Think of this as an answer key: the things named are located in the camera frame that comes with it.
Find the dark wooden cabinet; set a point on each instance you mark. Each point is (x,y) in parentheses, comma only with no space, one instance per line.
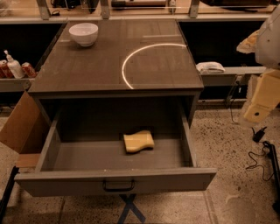
(134,68)

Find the yellow sponge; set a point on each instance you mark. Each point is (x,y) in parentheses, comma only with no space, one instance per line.
(138,141)

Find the black drawer handle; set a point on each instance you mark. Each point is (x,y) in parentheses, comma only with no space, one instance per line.
(118,186)

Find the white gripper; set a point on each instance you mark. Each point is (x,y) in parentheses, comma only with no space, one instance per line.
(269,44)

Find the white ceramic bowl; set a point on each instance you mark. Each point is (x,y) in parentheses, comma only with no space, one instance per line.
(84,34)

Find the grey open drawer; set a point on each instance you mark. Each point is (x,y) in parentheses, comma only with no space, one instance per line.
(85,147)

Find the black bar at left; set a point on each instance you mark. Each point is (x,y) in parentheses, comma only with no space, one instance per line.
(7,193)

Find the red soda can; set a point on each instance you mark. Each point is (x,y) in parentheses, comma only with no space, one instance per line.
(29,70)

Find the white soap dispenser bottle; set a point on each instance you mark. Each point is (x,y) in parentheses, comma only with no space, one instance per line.
(14,66)

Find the black stand at right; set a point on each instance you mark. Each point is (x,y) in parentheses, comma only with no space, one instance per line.
(276,173)

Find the red can at edge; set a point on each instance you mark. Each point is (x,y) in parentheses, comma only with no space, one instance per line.
(5,72)

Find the black power adapter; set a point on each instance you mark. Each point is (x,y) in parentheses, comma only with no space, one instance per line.
(258,135)

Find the folded white cloth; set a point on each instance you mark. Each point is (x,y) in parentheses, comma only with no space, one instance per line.
(210,68)

